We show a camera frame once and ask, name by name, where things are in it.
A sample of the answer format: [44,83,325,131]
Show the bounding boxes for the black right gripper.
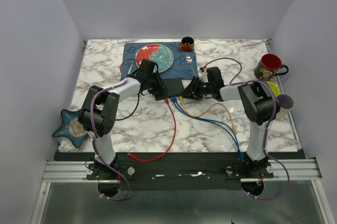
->
[179,76,213,101]

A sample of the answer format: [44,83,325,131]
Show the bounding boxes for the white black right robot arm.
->
[180,67,280,178]

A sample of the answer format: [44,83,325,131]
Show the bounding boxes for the black network switch box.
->
[155,78,184,101]

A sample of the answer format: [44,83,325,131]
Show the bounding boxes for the lavender cup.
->
[276,93,295,119]

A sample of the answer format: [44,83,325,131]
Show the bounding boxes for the aluminium extrusion rail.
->
[43,159,92,182]

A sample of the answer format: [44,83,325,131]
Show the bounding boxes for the red ethernet cable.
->
[127,97,177,162]

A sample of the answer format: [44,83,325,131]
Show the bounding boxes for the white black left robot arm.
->
[78,59,165,179]

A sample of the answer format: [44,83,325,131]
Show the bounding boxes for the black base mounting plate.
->
[86,152,274,192]

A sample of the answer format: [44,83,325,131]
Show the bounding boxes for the black mug red inside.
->
[254,53,289,81]

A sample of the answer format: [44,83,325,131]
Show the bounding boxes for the silver fork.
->
[127,61,135,74]

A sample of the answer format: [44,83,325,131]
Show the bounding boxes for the yellow ethernet cable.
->
[180,95,239,133]

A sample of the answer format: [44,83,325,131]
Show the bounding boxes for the lime green bowl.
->
[267,81,280,97]

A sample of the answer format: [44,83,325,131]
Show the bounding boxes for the black ethernet cable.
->
[114,91,148,122]

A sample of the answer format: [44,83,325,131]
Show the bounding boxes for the blue cloth placemat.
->
[121,42,198,80]

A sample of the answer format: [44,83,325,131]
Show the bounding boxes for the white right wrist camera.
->
[200,67,208,82]

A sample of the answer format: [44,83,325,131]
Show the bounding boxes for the red and teal plate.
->
[135,43,174,73]

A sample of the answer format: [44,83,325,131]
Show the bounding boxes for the small brown mug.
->
[179,36,194,52]

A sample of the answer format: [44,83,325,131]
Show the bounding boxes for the silver spoon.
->
[185,55,198,76]

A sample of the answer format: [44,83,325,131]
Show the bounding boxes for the blue star-shaped dish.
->
[52,109,88,148]

